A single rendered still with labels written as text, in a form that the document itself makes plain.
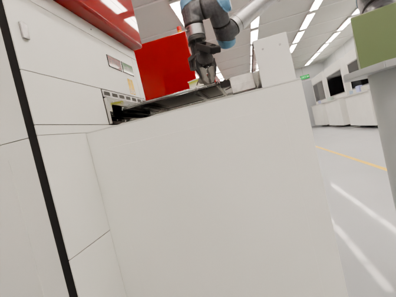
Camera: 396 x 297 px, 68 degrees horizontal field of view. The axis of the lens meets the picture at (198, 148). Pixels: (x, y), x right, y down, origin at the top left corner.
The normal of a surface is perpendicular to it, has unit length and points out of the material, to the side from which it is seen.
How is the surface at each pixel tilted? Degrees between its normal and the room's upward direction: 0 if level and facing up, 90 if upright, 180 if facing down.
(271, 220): 90
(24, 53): 90
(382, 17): 90
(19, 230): 90
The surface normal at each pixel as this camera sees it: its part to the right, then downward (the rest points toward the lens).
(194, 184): -0.18, 0.08
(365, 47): -0.45, 0.14
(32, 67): 0.96, -0.22
